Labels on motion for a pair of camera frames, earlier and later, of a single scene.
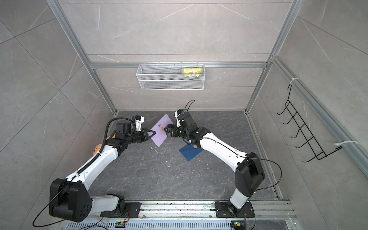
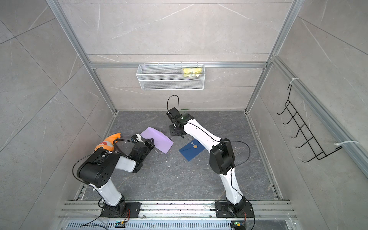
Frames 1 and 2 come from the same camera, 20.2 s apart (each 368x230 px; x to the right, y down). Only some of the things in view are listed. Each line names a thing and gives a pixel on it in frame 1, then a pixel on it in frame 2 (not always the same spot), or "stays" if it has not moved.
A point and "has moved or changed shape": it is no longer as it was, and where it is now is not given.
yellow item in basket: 192,70 stays
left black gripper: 144,135 -> 150,145
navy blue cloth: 190,151 stays
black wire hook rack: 318,152 stays
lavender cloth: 159,128 has moved or changed shape
